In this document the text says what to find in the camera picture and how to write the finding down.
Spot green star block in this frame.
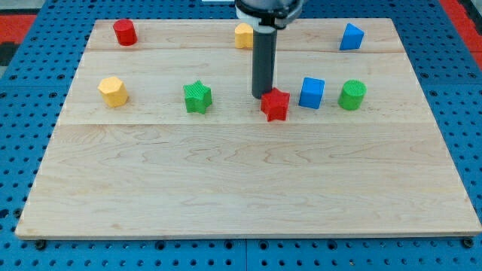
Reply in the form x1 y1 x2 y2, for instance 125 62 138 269
183 81 212 114

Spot blue triangular prism block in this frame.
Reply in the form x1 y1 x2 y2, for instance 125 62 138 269
339 23 365 50

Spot wooden board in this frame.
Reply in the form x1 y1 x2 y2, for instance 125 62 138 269
15 18 481 240

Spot red star block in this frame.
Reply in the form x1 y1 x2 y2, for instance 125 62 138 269
261 87 291 122

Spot green cylinder block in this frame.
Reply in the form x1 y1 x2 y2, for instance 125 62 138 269
337 80 367 111

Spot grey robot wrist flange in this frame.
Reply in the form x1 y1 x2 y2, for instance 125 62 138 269
234 0 304 30

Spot yellow heart block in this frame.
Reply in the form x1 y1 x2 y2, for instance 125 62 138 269
234 23 253 49

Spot blue cube block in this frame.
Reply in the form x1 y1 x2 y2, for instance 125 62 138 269
298 77 325 109

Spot red cylinder block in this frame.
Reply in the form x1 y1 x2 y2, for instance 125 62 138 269
113 19 137 46

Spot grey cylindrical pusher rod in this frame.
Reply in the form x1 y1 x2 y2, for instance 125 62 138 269
252 30 277 99

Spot yellow hexagonal block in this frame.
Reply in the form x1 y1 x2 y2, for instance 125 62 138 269
98 77 129 108

